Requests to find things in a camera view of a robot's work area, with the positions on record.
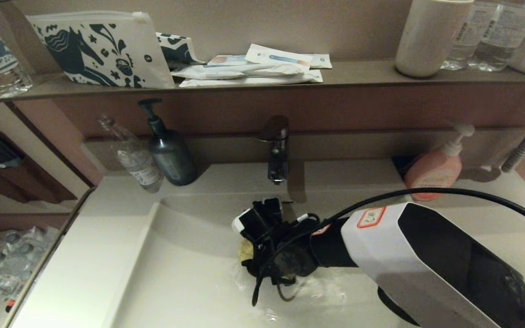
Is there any small white horse print pouch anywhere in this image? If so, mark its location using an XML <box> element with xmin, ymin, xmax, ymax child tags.
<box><xmin>156</xmin><ymin>33</ymin><xmax>206</xmax><ymax>70</ymax></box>

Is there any chrome faucet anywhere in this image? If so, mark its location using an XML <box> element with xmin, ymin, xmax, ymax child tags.
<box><xmin>257</xmin><ymin>115</ymin><xmax>290</xmax><ymax>185</ymax></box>

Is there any small white packet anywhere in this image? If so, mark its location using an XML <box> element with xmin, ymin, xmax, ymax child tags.
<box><xmin>309</xmin><ymin>54</ymin><xmax>333</xmax><ymax>69</ymax></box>

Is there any flat white packet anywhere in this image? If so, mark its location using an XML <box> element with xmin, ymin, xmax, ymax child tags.
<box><xmin>179</xmin><ymin>71</ymin><xmax>323</xmax><ymax>88</ymax></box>

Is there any white sink basin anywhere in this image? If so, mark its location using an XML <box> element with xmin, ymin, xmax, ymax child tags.
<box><xmin>108</xmin><ymin>189</ymin><xmax>466</xmax><ymax>328</ymax></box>

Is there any white packet peach print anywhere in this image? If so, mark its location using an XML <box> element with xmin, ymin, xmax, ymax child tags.
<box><xmin>208</xmin><ymin>55</ymin><xmax>250</xmax><ymax>67</ymax></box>

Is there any empty clear plastic bottle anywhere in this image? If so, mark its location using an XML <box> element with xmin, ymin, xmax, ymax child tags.
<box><xmin>98</xmin><ymin>115</ymin><xmax>165</xmax><ymax>194</ymax></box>

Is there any pink soap pump bottle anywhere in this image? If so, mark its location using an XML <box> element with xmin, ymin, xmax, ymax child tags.
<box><xmin>404</xmin><ymin>124</ymin><xmax>475</xmax><ymax>201</ymax></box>

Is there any shrink-wrapped water bottle pack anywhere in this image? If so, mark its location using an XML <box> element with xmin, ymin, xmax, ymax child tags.
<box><xmin>0</xmin><ymin>226</ymin><xmax>60</xmax><ymax>306</ymax></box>

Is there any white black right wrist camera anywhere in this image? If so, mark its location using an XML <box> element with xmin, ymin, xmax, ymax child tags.
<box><xmin>232</xmin><ymin>197</ymin><xmax>286</xmax><ymax>243</ymax></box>

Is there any brown wall shelf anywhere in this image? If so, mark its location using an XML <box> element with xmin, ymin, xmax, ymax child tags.
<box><xmin>0</xmin><ymin>59</ymin><xmax>525</xmax><ymax>106</ymax></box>

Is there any white packet blue orange stripe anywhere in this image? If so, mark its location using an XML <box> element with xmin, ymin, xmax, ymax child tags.
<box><xmin>246</xmin><ymin>44</ymin><xmax>313</xmax><ymax>72</ymax></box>

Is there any large white horse print pouch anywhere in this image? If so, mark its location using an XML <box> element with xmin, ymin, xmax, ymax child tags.
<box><xmin>26</xmin><ymin>11</ymin><xmax>175</xmax><ymax>89</ymax></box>

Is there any long white wrapped packet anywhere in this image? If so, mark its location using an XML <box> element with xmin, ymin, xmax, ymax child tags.
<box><xmin>171</xmin><ymin>64</ymin><xmax>306</xmax><ymax>81</ymax></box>

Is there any dark grey pump bottle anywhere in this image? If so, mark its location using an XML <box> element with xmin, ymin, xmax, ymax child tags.
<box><xmin>138</xmin><ymin>99</ymin><xmax>198</xmax><ymax>187</ymax></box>

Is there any clear water bottle white label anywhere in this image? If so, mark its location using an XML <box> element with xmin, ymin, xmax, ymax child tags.
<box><xmin>440</xmin><ymin>0</ymin><xmax>482</xmax><ymax>71</ymax></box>
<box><xmin>468</xmin><ymin>0</ymin><xmax>525</xmax><ymax>72</ymax></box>

